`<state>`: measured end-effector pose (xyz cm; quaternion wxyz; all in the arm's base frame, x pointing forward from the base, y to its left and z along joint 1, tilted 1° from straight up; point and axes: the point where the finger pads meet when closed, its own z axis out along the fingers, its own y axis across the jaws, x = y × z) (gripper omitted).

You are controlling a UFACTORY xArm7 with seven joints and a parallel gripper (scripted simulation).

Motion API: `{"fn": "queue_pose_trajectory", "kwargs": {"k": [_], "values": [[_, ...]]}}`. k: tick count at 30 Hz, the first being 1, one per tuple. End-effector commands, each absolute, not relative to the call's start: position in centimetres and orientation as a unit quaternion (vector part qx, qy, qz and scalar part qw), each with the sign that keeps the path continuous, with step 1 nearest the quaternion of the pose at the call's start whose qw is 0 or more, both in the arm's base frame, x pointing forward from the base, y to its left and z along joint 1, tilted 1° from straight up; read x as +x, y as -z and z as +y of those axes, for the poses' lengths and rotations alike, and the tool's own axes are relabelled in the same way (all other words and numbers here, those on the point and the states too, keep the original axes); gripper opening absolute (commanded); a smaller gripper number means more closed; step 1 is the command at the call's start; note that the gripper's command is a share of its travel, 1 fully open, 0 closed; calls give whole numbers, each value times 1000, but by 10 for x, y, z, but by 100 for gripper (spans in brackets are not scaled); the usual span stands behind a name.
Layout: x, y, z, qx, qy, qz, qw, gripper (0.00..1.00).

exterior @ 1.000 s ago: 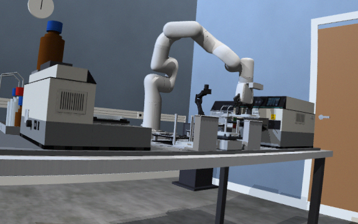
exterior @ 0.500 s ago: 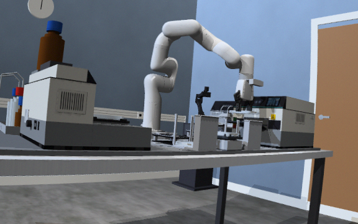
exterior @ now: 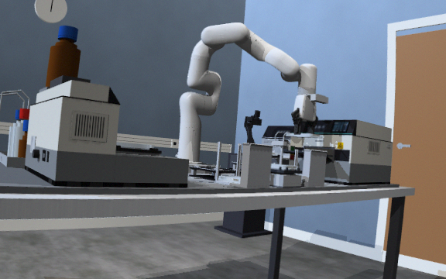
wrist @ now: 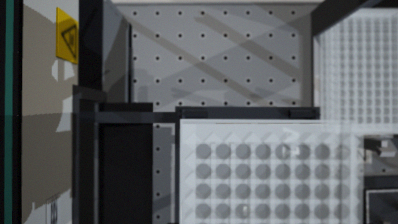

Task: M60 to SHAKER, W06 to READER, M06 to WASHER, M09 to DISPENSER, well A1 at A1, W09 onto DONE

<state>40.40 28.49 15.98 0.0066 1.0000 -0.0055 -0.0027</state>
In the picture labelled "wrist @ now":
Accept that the dark grey regrip nest plate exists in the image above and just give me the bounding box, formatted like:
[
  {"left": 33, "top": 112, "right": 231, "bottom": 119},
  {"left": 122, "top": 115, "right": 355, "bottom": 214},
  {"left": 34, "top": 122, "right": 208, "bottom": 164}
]
[{"left": 363, "top": 175, "right": 398, "bottom": 224}]

